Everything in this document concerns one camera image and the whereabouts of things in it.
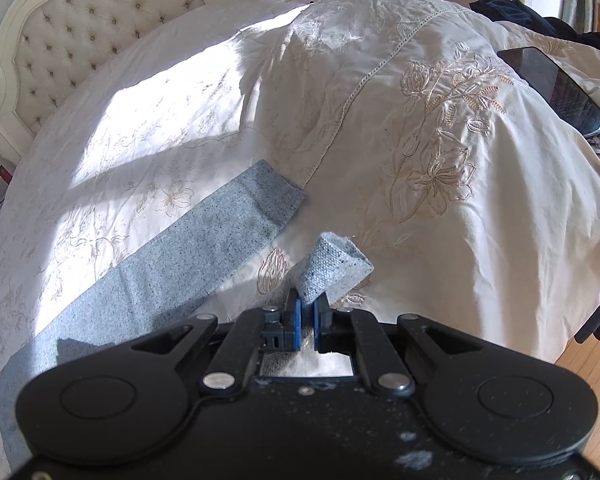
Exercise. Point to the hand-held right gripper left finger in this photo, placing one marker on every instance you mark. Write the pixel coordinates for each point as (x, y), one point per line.
(294, 325)

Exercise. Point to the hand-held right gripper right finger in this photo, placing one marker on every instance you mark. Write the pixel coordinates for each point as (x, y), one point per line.
(321, 327)

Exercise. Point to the grey pants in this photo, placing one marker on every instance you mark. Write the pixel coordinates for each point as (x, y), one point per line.
(155, 270)

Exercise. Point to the cream embroidered bedspread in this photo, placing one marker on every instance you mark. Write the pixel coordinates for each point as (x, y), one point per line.
(430, 110)

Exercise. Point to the red box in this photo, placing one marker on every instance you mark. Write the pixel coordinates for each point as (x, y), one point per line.
(3, 172)

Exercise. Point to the black tablet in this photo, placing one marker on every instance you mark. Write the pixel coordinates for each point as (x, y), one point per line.
(555, 85)

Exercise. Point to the cream tufted headboard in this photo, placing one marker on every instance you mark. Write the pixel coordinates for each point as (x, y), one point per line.
(105, 10)

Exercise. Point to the dark clothing pile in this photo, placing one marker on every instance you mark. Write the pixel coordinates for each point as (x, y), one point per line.
(530, 15)

